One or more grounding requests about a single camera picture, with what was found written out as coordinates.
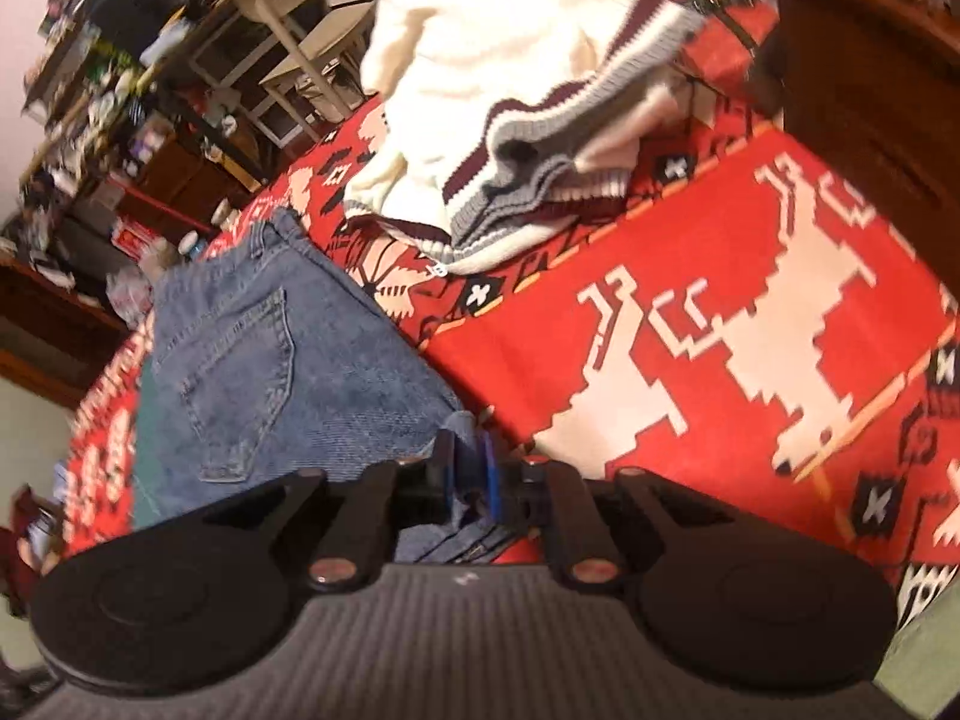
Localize blue denim jeans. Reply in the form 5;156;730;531
146;208;514;564

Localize green cutting mat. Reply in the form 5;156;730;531
132;358;163;530

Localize red patterned blanket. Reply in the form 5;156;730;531
62;0;960;631

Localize cream striped knit sweater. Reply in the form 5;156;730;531
343;0;706;275

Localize beige plastic chair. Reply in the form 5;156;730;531
229;0;384;122

